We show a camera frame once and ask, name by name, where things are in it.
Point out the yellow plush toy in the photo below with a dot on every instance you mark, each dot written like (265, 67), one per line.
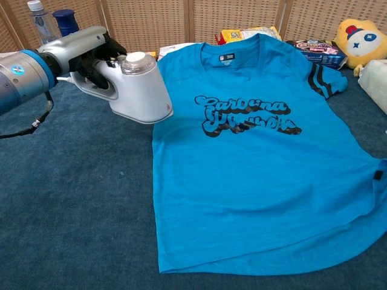
(362, 42)

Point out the blue Carolina Panthers shirt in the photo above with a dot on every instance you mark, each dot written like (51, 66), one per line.
(248, 187)

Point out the dark teal carpet mat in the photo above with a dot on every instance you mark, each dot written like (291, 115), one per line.
(75, 196)

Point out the red snack packet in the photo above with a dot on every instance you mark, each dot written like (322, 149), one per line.
(218, 39)

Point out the clear plastic water bottle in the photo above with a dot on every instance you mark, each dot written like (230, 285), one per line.
(42, 24)

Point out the white handheld garment steamer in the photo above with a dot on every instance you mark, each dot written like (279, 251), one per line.
(142, 93)

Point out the yellow snack bag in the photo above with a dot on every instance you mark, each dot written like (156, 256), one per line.
(242, 34)

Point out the pink and white packet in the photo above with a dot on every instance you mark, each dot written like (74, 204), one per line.
(172, 49)

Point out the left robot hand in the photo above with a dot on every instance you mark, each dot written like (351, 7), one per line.
(78, 45)

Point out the dark sanitary pad package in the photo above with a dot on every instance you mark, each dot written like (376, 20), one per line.
(320, 52)

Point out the woven rattan folding screen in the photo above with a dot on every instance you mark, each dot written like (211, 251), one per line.
(145, 24)

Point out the white bottle with blue cap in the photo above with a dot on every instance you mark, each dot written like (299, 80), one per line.
(65, 22)

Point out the long white cotton pad pack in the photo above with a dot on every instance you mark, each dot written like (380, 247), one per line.
(375, 81)

